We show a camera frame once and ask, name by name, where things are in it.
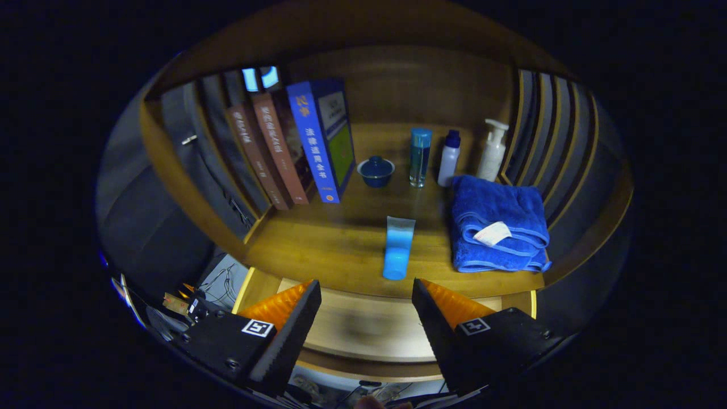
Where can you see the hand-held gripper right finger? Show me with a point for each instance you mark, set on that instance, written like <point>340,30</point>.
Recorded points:
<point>440,335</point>

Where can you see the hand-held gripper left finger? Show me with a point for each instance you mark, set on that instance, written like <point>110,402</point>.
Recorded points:
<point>287,346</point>

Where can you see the blue squeeze tube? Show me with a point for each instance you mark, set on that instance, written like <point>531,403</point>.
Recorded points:
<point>397,250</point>

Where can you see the wooden countertop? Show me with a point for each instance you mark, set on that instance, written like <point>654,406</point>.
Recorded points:
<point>341,250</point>

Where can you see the black device with orange parts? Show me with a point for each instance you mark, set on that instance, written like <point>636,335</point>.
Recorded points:
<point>197,307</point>

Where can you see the folded blue towel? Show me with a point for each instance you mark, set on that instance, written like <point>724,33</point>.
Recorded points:
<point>494,204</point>

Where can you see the white bottle with blue cap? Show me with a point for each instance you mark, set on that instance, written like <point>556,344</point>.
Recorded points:
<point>447,165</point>

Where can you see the blue lidded teacup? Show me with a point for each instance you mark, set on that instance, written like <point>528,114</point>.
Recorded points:
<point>375,172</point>

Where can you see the clear bottle with teal cap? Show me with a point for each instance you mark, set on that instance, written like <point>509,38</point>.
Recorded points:
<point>420,159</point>

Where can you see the white pump bottle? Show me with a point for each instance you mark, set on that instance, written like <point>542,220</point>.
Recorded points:
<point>491,156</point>

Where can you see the brown book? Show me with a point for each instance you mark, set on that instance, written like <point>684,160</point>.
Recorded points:
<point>279,147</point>
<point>255,159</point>

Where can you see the blue book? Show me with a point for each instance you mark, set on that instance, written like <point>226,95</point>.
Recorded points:
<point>315,147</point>

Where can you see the metal clip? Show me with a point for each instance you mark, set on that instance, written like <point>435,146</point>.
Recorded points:
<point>189,139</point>

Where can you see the wooden cabinet with shelf frame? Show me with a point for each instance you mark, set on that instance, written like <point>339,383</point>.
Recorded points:
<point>409,85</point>

